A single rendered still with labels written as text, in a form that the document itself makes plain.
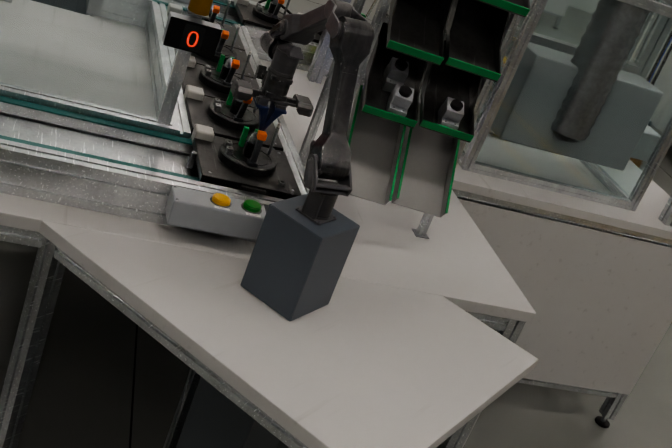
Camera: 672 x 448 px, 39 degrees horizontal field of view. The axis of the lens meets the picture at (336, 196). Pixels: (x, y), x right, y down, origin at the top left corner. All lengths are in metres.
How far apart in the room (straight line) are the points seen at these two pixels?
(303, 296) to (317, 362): 0.15
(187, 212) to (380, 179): 0.51
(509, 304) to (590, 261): 1.03
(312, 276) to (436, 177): 0.59
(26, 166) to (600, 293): 2.12
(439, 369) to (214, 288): 0.49
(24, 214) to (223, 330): 0.49
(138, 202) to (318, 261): 0.44
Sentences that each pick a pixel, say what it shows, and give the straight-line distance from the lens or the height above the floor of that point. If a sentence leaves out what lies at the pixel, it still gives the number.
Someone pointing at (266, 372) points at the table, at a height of 0.86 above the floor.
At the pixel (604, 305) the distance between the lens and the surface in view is 3.51.
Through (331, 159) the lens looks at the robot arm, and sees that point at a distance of 1.87.
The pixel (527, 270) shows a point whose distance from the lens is 3.28.
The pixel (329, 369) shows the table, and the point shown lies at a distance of 1.84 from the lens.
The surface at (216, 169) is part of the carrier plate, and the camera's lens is 2.18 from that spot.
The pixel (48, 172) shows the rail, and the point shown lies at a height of 0.93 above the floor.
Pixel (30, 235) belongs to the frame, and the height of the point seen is 0.81.
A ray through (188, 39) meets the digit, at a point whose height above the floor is 1.20.
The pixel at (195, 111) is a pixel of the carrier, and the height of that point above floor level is 0.97.
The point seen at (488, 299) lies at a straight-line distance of 2.36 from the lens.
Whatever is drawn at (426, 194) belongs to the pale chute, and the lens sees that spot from 2.34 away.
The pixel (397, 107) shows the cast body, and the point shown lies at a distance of 2.20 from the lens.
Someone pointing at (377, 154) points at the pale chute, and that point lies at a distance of 2.31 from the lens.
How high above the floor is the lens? 1.86
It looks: 23 degrees down
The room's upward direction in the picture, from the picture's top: 21 degrees clockwise
